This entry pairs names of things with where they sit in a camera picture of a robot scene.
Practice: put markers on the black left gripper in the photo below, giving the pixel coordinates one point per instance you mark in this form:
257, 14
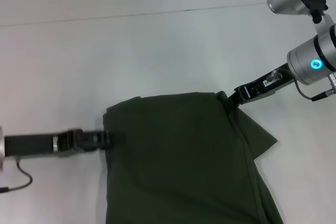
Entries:
39, 144

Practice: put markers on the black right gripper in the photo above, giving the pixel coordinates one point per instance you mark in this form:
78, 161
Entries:
265, 82

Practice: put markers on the dark green FREE T-shirt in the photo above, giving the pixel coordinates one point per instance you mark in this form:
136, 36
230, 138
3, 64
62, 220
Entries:
183, 155

